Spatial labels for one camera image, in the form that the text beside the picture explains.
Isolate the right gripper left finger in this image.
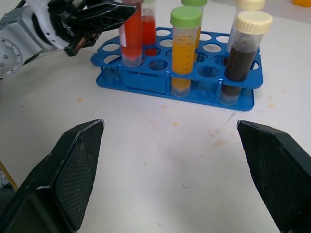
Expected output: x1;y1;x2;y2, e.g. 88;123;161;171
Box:
0;118;105;233

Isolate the clear tube yellow cap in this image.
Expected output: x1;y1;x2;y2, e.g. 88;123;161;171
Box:
226;0;266;53

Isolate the blue test tube rack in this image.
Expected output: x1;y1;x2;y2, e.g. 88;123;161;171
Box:
90;26;264;113

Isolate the brown tube cream cap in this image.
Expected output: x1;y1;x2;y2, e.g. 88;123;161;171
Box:
218;10;274;106

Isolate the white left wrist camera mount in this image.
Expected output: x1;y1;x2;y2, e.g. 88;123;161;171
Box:
25;0;71;50

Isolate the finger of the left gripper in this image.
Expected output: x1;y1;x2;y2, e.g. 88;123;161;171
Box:
72;2;137;34

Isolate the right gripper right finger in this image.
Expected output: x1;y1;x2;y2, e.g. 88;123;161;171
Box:
237;120;311;233

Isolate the red tube green cap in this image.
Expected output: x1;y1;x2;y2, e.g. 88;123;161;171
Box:
141;0;157;58

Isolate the orange tube green cap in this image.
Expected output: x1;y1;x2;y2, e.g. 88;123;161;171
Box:
170;6;203;98
181;0;208;50

